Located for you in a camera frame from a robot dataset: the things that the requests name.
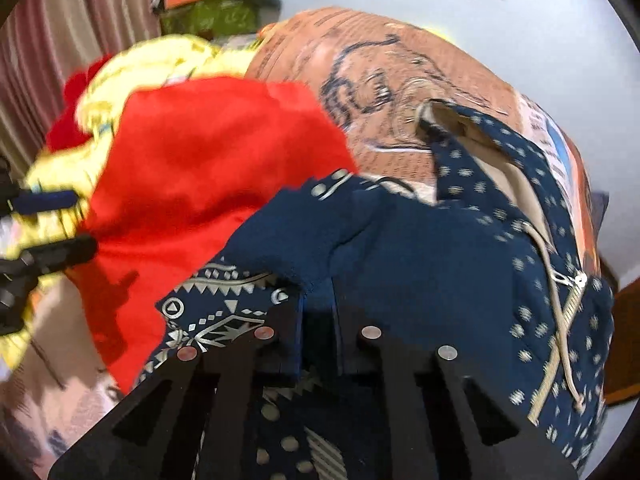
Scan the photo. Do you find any yellow printed garment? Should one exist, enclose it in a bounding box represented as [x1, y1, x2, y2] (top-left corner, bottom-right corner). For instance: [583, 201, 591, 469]
[0, 32, 262, 366]

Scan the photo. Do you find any red garment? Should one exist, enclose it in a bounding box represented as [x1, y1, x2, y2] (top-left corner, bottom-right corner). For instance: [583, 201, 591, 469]
[44, 54, 359, 394]

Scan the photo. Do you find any striped maroon curtain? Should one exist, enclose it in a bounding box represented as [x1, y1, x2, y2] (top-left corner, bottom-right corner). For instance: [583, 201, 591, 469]
[1, 0, 160, 174]

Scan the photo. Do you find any navy patterned zip hoodie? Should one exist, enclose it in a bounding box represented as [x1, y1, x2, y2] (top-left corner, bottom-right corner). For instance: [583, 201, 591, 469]
[148, 101, 613, 479]

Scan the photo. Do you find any green patterned storage box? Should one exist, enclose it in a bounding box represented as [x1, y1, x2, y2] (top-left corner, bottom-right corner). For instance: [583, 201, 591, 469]
[160, 0, 258, 40]

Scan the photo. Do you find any newspaper print bed cover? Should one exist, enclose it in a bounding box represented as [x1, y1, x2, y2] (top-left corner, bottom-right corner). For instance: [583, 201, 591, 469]
[1, 8, 600, 478]

